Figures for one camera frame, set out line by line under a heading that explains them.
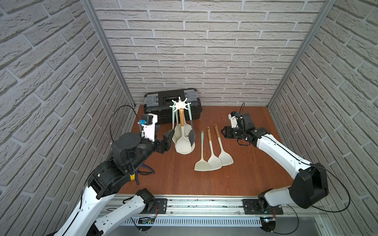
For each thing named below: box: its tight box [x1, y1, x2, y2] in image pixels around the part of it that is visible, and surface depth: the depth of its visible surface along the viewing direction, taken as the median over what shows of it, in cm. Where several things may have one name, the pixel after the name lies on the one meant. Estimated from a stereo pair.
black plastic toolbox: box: [143, 88, 203, 124], surface depth 102 cm
